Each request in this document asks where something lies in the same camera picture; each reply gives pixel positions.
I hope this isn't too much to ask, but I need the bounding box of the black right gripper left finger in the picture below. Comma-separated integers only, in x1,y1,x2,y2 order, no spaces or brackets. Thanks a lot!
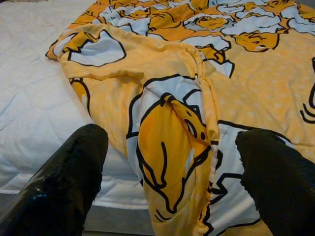
0,123,109,236

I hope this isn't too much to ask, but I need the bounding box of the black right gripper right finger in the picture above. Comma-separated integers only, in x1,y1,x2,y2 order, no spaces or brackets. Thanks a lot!
235,129,315,236

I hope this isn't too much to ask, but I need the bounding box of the yellow cartoon egg print comforter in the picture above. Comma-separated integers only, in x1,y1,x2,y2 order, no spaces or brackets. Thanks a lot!
45,0,315,236

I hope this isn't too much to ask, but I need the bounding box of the white quilted mattress sheet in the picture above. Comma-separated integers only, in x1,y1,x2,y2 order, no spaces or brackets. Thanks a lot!
0,0,150,211

